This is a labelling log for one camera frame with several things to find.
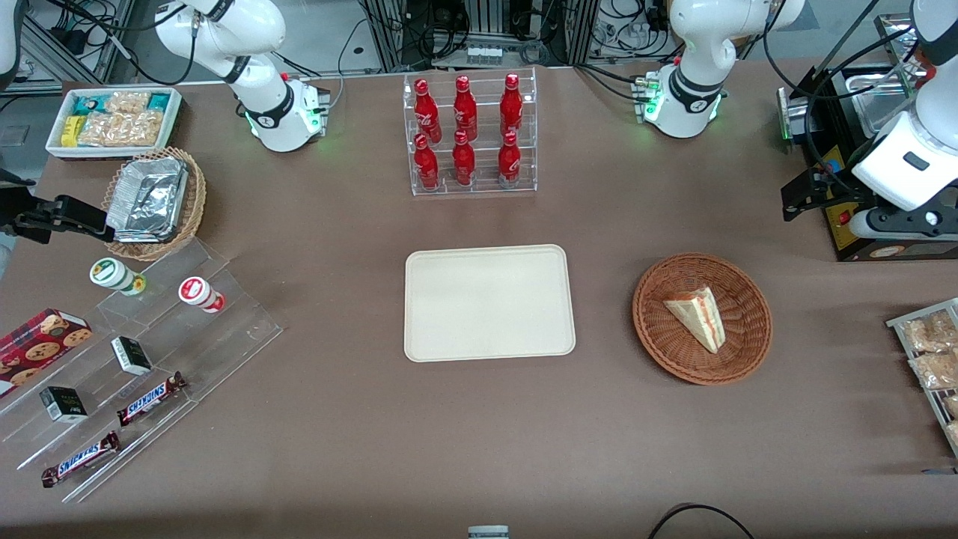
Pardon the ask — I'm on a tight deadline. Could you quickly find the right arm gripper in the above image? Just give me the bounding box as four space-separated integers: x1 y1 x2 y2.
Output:
0 196 113 246

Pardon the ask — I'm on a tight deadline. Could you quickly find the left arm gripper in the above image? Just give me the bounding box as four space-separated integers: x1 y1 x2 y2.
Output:
784 168 958 240

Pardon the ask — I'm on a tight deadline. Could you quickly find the triangle sandwich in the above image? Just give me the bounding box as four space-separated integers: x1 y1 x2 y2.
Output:
663 286 727 354

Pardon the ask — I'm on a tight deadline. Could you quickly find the light wicker basket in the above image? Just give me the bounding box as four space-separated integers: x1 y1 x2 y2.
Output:
101 147 207 262

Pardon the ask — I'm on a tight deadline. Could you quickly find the brown round wicker basket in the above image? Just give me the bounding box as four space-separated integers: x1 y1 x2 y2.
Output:
632 253 773 386

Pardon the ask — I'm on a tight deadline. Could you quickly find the cream plastic tray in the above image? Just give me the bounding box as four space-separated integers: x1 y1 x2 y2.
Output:
404 244 577 363

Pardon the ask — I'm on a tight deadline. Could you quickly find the black hot food case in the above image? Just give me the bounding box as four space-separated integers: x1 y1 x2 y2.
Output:
777 13 958 263

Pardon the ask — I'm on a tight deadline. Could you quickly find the green lid drink cup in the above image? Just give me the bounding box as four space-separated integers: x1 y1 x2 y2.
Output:
90 258 147 296

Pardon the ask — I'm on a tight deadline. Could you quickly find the aluminium foil container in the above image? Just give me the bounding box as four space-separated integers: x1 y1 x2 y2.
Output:
106 157 189 243

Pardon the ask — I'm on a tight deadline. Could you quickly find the white plastic snack bin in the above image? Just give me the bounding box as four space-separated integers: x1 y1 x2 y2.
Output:
45 86 184 160

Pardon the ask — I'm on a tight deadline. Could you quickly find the large clear cracker bag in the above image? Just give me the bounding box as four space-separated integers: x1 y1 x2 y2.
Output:
77 111 164 147

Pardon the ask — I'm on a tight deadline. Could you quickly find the steel food pan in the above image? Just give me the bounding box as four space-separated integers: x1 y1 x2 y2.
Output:
852 71 920 140

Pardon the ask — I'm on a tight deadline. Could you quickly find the small clear cracker bag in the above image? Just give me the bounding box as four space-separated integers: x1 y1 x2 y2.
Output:
103 91 150 115

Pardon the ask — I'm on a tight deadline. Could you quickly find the red lid drink cup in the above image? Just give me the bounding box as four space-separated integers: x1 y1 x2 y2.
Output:
178 276 225 314

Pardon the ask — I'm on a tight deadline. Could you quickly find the red cookie box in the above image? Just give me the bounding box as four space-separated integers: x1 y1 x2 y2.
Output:
0 308 94 398

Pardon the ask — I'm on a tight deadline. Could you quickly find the small dark box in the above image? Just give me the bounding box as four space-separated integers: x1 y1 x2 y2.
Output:
111 336 153 376
39 386 88 424

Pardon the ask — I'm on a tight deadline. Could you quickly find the clear bag of snacks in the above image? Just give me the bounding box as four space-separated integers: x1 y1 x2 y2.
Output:
909 352 958 391
902 311 958 353

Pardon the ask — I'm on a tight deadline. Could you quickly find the clear acrylic stepped stand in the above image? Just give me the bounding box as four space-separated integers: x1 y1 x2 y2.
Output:
0 238 284 504

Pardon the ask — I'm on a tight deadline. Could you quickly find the brown Snickers bar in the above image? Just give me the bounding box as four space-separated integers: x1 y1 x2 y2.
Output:
41 431 121 488
116 372 187 427

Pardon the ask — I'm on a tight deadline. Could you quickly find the red cola bottle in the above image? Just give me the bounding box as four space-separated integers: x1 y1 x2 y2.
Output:
453 75 478 141
413 78 442 144
452 130 477 187
500 73 524 137
413 133 441 191
498 130 522 188

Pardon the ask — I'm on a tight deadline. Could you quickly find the clear acrylic bottle rack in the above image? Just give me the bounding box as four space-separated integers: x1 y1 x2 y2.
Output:
403 67 538 197

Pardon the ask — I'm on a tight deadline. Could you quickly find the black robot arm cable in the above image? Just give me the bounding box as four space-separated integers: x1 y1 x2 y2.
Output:
763 0 925 197

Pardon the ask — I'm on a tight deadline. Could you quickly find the black bar wrist camera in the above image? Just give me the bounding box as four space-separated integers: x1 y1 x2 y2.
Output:
868 204 958 227

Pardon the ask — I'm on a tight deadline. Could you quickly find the aluminium frame with cables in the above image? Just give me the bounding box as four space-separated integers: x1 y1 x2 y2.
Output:
15 0 135 92

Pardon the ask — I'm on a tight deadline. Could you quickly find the black floor cable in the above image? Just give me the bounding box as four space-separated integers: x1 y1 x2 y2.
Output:
647 504 757 539

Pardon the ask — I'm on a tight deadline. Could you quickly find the aluminium frame rack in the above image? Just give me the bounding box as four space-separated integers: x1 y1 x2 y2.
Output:
358 0 599 72

